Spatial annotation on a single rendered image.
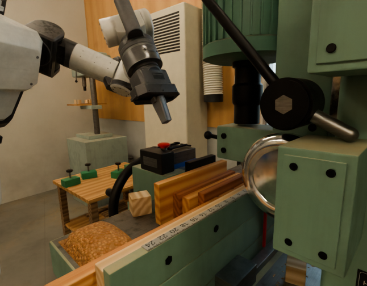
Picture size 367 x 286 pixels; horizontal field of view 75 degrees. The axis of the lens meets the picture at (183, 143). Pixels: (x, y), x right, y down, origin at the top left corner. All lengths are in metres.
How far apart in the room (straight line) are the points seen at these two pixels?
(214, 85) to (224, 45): 1.45
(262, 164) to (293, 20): 0.21
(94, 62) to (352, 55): 0.76
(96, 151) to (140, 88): 2.10
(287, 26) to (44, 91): 3.13
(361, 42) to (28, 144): 3.26
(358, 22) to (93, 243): 0.40
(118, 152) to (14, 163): 1.21
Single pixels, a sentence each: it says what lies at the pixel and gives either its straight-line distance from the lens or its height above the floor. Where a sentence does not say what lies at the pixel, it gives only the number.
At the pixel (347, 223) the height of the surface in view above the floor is 1.02.
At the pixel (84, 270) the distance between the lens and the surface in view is 0.33.
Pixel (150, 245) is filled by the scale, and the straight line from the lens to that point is 0.32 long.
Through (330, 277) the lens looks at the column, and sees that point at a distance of 0.41.
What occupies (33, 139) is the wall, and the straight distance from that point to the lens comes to 3.34.
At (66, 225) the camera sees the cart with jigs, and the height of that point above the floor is 0.17.
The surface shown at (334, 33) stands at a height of 1.18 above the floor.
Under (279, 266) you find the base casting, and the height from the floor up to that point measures 0.80.
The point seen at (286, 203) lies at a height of 1.02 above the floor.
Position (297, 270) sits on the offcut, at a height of 0.83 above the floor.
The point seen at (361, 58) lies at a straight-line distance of 0.25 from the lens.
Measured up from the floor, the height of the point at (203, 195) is 0.95.
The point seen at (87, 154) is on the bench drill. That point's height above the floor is 0.59.
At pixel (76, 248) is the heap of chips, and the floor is 0.91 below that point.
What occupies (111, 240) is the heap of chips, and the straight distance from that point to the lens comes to 0.40.
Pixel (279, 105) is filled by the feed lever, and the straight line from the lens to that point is 0.30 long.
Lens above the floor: 1.13
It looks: 11 degrees down
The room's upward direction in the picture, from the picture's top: 1 degrees counter-clockwise
